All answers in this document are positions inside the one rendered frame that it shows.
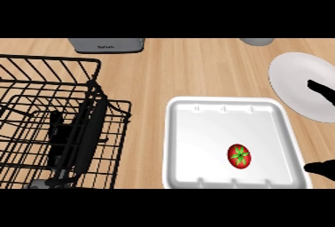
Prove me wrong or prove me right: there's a white round plate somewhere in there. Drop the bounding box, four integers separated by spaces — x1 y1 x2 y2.
267 51 335 124

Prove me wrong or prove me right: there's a white foam tray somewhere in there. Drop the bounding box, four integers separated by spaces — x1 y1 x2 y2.
162 96 314 190

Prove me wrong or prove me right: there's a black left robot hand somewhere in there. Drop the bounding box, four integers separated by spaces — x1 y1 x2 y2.
44 95 109 188

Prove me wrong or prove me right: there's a black wire basket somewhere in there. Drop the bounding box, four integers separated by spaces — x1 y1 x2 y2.
0 53 133 190

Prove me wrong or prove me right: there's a red tomato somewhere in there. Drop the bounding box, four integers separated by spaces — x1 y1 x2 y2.
226 144 252 170

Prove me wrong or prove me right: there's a grey round object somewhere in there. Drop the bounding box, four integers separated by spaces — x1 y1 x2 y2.
238 38 276 47

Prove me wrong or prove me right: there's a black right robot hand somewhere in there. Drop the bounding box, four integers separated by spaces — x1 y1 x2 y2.
303 79 335 182

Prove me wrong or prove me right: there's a grey box appliance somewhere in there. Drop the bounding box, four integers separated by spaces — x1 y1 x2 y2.
68 38 146 55

